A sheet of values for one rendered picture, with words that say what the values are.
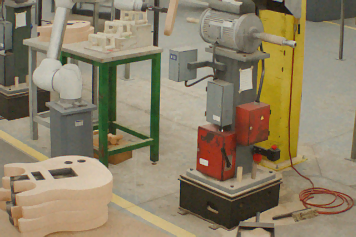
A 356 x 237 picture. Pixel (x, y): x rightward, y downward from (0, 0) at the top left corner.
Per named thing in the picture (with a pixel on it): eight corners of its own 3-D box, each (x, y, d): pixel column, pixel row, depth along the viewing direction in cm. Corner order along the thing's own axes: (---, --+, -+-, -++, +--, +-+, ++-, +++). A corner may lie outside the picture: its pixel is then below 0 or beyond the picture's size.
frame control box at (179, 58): (217, 90, 471) (219, 52, 463) (193, 96, 457) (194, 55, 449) (191, 83, 488) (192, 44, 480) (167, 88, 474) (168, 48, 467)
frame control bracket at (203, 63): (212, 65, 477) (213, 59, 476) (191, 69, 465) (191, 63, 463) (208, 64, 480) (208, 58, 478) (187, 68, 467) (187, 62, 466)
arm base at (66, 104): (67, 111, 475) (67, 103, 474) (53, 103, 493) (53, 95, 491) (90, 107, 485) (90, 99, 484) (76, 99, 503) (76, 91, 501)
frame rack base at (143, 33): (151, 45, 566) (152, 24, 561) (137, 48, 555) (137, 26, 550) (128, 40, 584) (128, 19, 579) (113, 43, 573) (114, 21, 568)
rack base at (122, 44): (137, 48, 556) (137, 36, 553) (120, 51, 545) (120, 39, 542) (113, 42, 574) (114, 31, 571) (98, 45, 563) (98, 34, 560)
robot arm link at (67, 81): (73, 100, 478) (73, 68, 472) (52, 97, 487) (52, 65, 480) (87, 95, 492) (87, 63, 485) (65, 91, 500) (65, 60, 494)
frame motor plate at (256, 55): (270, 58, 466) (270, 52, 465) (245, 62, 450) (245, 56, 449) (230, 47, 491) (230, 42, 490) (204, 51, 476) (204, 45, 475)
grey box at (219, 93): (232, 124, 472) (235, 40, 456) (220, 127, 465) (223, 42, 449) (215, 118, 483) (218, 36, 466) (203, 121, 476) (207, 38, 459)
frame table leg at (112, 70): (116, 145, 623) (117, 40, 596) (111, 146, 620) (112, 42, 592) (112, 143, 627) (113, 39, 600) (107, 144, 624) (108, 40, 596)
